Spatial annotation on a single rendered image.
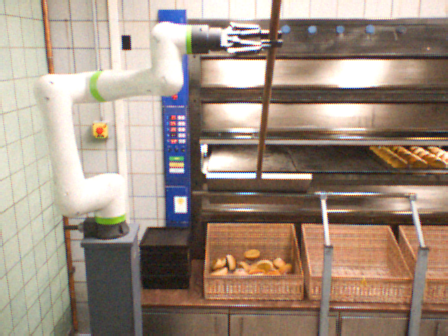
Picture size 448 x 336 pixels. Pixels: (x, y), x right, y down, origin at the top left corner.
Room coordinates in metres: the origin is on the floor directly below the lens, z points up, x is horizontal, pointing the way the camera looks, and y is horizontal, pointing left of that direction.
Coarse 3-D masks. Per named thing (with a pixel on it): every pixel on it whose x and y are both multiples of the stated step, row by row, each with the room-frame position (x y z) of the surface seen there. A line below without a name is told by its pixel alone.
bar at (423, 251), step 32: (192, 192) 2.44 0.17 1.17; (224, 192) 2.43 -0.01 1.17; (256, 192) 2.43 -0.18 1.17; (288, 192) 2.42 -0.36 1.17; (320, 192) 2.42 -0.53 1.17; (352, 192) 2.42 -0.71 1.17; (384, 192) 2.42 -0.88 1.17; (416, 224) 2.29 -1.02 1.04; (416, 288) 2.17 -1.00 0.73; (320, 320) 2.20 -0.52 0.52; (416, 320) 2.17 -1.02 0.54
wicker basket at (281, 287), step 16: (208, 224) 2.76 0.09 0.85; (224, 224) 2.76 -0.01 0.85; (240, 224) 2.76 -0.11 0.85; (256, 224) 2.76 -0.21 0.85; (272, 224) 2.76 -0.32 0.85; (288, 224) 2.76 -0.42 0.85; (208, 240) 2.70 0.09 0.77; (224, 240) 2.74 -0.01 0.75; (240, 240) 2.74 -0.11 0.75; (256, 240) 2.74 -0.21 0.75; (288, 240) 2.73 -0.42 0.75; (208, 256) 2.67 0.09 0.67; (224, 256) 2.71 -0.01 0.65; (240, 256) 2.71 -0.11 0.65; (272, 256) 2.71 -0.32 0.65; (288, 256) 2.71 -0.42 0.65; (208, 272) 2.59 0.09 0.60; (208, 288) 2.31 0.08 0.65; (224, 288) 2.31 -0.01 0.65; (240, 288) 2.31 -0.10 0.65; (256, 288) 2.42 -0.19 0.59; (272, 288) 2.42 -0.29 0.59; (288, 288) 2.42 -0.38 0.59
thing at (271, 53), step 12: (276, 0) 1.44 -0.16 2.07; (276, 12) 1.47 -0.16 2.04; (276, 24) 1.51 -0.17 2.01; (276, 36) 1.55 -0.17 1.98; (276, 48) 1.60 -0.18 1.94; (264, 84) 1.75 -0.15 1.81; (264, 96) 1.79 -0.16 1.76; (264, 108) 1.85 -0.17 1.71; (264, 120) 1.91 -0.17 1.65; (264, 132) 1.99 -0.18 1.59; (264, 144) 2.07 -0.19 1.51
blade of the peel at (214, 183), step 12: (216, 180) 2.35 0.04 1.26; (228, 180) 2.35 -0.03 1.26; (240, 180) 2.34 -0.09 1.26; (252, 180) 2.34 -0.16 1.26; (264, 180) 2.34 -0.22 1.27; (276, 180) 2.34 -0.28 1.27; (288, 180) 2.33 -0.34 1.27; (300, 180) 2.33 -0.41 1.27; (228, 204) 2.59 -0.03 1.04; (240, 204) 2.59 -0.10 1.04; (252, 204) 2.59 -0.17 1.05; (264, 204) 2.58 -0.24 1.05; (276, 204) 2.58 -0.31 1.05; (288, 204) 2.57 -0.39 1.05; (300, 204) 2.57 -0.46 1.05
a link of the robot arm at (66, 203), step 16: (48, 80) 1.66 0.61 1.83; (64, 80) 1.69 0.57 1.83; (80, 80) 1.75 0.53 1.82; (48, 96) 1.64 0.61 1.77; (64, 96) 1.67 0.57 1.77; (80, 96) 1.73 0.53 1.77; (48, 112) 1.64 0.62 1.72; (64, 112) 1.66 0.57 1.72; (48, 128) 1.64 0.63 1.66; (64, 128) 1.65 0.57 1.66; (48, 144) 1.65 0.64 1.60; (64, 144) 1.64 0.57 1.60; (64, 160) 1.63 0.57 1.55; (64, 176) 1.62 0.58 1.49; (80, 176) 1.65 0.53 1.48; (64, 192) 1.60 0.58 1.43; (80, 192) 1.62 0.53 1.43; (96, 192) 1.67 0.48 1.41; (64, 208) 1.59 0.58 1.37; (80, 208) 1.61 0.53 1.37; (96, 208) 1.68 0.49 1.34
